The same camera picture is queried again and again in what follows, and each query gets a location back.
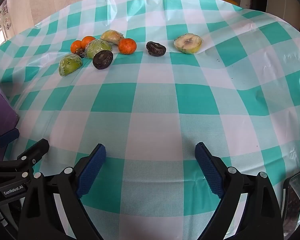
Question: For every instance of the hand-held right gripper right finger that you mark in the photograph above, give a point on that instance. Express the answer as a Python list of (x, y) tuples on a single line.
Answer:
[(208, 170)]

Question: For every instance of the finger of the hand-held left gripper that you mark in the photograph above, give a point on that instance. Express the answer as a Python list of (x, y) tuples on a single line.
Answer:
[(36, 151), (8, 135)]

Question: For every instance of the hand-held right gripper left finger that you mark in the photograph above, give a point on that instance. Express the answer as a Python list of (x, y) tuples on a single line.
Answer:
[(92, 170)]

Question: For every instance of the yellow fruit half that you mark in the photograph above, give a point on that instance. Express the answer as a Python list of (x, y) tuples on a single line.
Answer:
[(112, 37)]

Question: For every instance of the purple box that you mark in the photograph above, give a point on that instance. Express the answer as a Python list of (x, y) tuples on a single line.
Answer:
[(0, 110)]

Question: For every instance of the teal checked tablecloth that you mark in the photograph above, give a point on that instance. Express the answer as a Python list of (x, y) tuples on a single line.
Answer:
[(155, 110)]

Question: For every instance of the black smartphone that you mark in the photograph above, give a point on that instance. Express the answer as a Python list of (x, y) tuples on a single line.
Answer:
[(293, 200)]

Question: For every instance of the green wrapped fruit half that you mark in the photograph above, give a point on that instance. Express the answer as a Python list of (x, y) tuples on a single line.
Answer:
[(98, 48), (70, 64)]

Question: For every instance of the small dark fruit piece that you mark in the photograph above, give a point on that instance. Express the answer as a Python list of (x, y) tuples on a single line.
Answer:
[(79, 52)]

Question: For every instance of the dark wrinkled fruit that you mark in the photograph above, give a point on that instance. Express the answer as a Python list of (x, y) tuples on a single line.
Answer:
[(156, 48), (102, 59)]

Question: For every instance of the orange tangerine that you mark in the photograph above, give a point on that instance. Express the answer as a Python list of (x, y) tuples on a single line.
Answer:
[(127, 46), (76, 46), (88, 41)]

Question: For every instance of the pale wrapped cut fruit half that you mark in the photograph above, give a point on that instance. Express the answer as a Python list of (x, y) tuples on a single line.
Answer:
[(188, 43)]

